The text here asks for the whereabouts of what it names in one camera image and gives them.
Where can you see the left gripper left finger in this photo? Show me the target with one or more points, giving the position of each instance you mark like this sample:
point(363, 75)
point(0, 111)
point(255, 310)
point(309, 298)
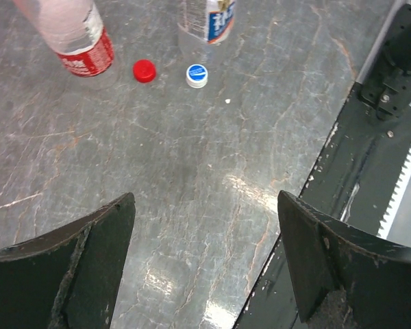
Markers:
point(70, 276)

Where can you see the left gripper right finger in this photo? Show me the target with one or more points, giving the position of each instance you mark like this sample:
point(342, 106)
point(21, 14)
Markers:
point(341, 276)

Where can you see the small bottle white cap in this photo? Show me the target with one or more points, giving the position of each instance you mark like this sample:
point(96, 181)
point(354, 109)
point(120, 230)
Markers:
point(204, 27)

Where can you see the clear bottle red label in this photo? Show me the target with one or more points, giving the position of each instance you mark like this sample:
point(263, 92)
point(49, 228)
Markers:
point(75, 32)

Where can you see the red bottle cap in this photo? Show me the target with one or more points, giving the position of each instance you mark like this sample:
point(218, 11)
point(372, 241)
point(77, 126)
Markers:
point(144, 71)

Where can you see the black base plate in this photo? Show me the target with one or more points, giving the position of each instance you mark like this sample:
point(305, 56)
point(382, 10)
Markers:
point(352, 181)

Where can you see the white slotted cable duct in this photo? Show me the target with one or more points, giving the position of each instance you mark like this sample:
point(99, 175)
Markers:
point(396, 197)

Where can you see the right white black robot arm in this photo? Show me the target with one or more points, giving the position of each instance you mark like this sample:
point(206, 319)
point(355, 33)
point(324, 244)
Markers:
point(387, 86)

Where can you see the white blue bottle cap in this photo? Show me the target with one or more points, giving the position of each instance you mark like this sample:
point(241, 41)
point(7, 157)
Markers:
point(196, 76)

